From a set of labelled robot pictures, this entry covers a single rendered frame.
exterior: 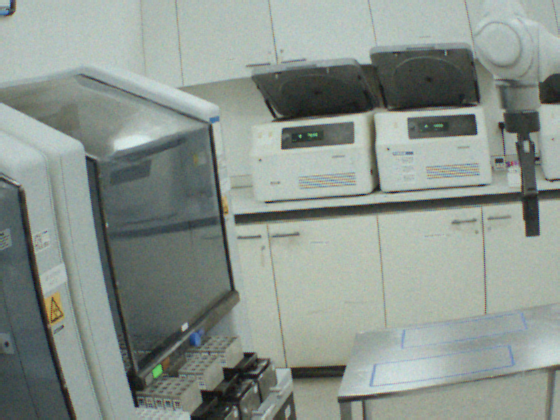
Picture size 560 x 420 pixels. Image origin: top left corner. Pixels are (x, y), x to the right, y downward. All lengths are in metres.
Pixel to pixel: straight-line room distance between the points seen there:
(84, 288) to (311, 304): 2.59
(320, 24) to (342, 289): 1.29
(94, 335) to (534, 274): 2.68
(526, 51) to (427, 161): 2.51
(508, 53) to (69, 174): 0.75
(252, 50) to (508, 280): 1.72
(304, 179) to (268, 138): 0.25
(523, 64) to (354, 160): 2.57
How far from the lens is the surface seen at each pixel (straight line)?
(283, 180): 3.75
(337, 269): 3.78
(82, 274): 1.34
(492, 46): 1.14
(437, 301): 3.75
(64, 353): 1.27
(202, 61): 4.13
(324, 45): 3.94
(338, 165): 3.68
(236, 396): 1.78
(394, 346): 1.96
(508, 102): 1.34
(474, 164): 3.61
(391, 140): 3.64
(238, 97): 4.43
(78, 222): 1.34
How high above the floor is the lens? 1.50
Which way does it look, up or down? 10 degrees down
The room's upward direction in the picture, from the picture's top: 7 degrees counter-clockwise
